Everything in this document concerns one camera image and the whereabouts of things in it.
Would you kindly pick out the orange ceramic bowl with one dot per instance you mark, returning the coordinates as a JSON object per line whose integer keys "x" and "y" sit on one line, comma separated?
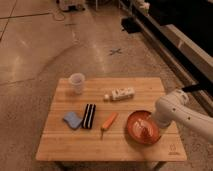
{"x": 141, "y": 127}

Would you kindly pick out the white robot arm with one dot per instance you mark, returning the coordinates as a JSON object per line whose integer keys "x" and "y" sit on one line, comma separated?
{"x": 172, "y": 107}

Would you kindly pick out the white tube bottle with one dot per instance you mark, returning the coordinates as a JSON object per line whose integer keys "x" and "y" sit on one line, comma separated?
{"x": 120, "y": 94}

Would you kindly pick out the wooden table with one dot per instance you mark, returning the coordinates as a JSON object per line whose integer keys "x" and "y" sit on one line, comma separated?
{"x": 60, "y": 143}

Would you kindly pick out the black white striped eraser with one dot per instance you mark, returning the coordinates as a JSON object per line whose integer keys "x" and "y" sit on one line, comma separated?
{"x": 89, "y": 113}

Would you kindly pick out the blue sponge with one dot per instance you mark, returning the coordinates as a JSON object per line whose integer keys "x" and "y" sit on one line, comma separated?
{"x": 73, "y": 120}

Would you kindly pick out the black box on floor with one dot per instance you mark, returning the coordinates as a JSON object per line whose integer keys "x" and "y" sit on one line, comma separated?
{"x": 130, "y": 25}

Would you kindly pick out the white machine base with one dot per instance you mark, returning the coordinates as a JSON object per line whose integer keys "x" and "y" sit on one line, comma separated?
{"x": 64, "y": 5}

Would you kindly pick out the long metal rail shelf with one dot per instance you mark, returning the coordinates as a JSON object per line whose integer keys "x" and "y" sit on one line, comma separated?
{"x": 190, "y": 63}

